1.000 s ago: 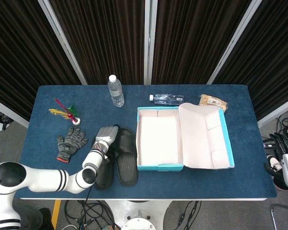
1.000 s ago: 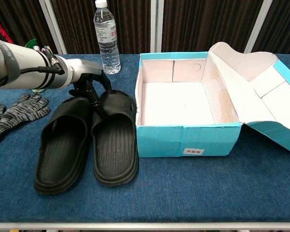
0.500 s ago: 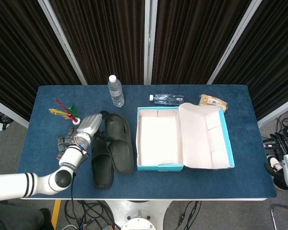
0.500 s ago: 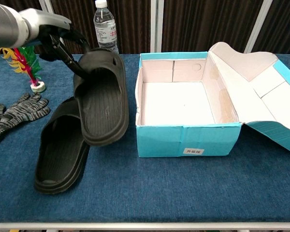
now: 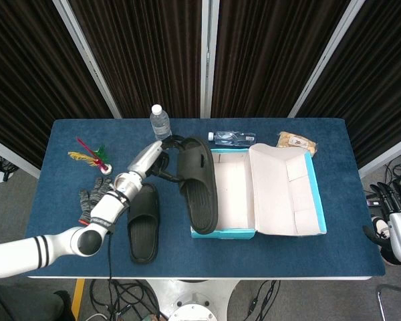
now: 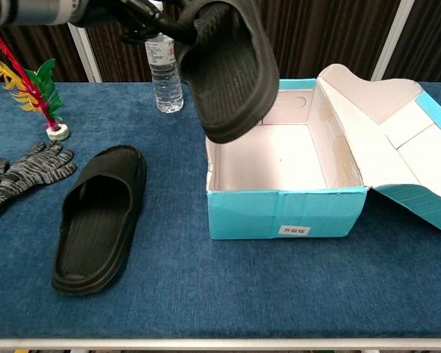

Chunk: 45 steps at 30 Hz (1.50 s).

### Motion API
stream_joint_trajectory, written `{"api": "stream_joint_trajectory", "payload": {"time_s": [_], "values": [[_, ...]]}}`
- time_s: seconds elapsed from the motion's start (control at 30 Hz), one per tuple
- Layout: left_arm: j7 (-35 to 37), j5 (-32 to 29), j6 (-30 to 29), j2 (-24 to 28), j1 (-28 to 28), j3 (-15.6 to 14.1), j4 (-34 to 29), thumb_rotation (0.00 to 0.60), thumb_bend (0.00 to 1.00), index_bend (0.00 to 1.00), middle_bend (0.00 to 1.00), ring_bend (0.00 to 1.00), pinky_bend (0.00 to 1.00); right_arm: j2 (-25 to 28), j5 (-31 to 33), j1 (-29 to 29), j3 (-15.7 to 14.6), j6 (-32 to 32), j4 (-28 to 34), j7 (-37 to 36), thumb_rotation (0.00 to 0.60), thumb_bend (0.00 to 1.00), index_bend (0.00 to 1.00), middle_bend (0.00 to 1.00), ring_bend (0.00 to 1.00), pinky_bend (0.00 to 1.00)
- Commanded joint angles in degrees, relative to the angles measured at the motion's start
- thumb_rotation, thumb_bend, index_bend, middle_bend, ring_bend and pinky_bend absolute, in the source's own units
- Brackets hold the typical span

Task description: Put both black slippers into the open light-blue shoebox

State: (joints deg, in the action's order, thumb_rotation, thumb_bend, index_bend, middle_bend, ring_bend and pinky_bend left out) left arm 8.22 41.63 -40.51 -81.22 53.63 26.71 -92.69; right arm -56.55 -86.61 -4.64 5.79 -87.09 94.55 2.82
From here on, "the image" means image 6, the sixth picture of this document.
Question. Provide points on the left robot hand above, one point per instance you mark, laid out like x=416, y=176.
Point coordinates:
x=158, y=16

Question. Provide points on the black rubber slipper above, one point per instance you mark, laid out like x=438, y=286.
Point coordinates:
x=228, y=81
x=95, y=220

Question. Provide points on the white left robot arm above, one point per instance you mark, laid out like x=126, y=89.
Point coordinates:
x=29, y=11

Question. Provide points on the light blue shoe box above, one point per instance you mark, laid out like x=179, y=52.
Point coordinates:
x=279, y=213

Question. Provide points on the dark brown pleated curtain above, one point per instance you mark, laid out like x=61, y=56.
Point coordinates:
x=316, y=33
x=430, y=40
x=121, y=62
x=29, y=48

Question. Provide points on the clear upright water bottle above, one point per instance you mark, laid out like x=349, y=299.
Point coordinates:
x=167, y=84

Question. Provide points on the colourful feather shuttlecock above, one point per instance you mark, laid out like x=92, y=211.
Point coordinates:
x=55, y=130

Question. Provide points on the grey knit work glove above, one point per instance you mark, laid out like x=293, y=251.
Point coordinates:
x=33, y=169

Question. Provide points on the blue felt table cover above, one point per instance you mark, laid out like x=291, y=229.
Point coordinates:
x=206, y=287

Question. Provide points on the grey metal partition post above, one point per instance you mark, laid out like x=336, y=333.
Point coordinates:
x=391, y=40
x=88, y=55

